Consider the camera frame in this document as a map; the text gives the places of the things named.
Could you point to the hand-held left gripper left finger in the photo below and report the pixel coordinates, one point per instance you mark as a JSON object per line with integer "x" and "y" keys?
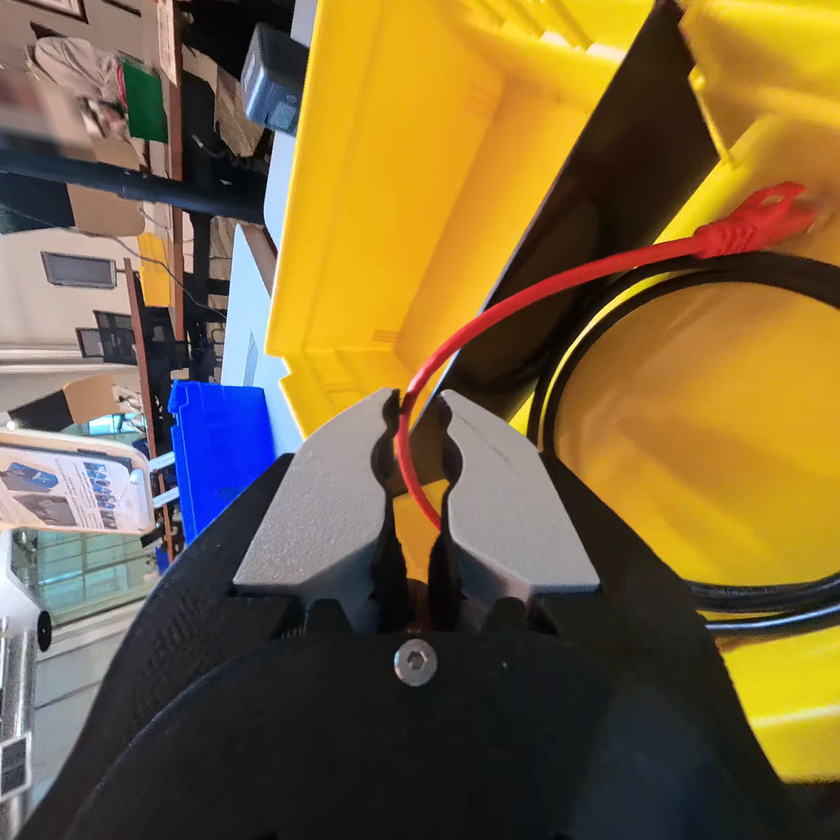
{"x": 315, "y": 512}

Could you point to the green cloth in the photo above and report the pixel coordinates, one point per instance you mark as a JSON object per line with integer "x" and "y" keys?
{"x": 144, "y": 102}

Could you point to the yellow plastic bin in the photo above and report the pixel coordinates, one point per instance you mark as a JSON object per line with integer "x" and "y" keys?
{"x": 154, "y": 269}
{"x": 407, "y": 197}

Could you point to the silver metal stand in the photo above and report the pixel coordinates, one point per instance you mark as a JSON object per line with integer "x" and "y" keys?
{"x": 16, "y": 669}

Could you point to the blue plastic bin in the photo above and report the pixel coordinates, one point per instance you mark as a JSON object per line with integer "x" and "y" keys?
{"x": 223, "y": 446}

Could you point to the black tripod stand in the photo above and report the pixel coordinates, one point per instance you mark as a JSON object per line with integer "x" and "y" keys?
{"x": 164, "y": 190}

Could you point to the wooden-edged background table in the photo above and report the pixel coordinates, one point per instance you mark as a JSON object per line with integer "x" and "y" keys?
{"x": 176, "y": 131}

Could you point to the wooden board with printed sheets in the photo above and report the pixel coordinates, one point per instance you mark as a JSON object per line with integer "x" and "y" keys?
{"x": 65, "y": 485}

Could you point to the cardboard box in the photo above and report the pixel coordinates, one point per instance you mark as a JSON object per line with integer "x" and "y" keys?
{"x": 105, "y": 210}

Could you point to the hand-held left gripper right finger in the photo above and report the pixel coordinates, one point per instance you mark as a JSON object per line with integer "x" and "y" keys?
{"x": 518, "y": 518}

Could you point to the white side table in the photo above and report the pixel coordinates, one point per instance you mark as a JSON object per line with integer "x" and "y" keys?
{"x": 239, "y": 315}

